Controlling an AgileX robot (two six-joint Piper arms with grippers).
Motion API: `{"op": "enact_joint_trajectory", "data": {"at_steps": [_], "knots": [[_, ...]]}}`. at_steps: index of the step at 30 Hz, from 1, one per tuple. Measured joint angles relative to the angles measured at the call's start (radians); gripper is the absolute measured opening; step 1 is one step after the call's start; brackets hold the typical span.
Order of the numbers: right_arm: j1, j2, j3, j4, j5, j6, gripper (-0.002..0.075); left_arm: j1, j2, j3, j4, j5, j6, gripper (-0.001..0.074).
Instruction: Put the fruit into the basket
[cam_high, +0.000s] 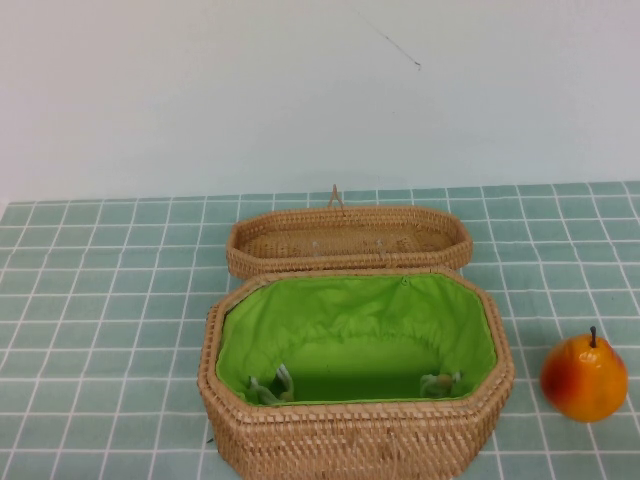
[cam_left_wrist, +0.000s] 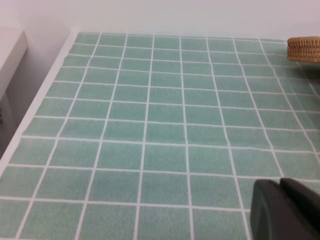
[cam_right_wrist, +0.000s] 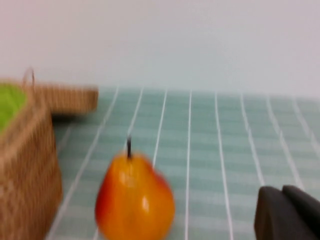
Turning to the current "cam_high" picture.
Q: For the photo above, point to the green fabric basket liner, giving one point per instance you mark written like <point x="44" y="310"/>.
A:
<point x="360" y="320"/>

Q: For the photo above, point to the woven wicker basket lid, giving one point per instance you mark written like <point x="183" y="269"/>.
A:
<point x="350" y="235"/>

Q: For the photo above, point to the teal white grid tablecloth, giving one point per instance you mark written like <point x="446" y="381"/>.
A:
<point x="100" y="300"/>

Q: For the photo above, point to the woven wicker basket body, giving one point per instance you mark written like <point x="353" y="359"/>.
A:
<point x="360" y="435"/>

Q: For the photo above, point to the orange yellow artificial pear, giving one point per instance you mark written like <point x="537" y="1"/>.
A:
<point x="585" y="382"/>

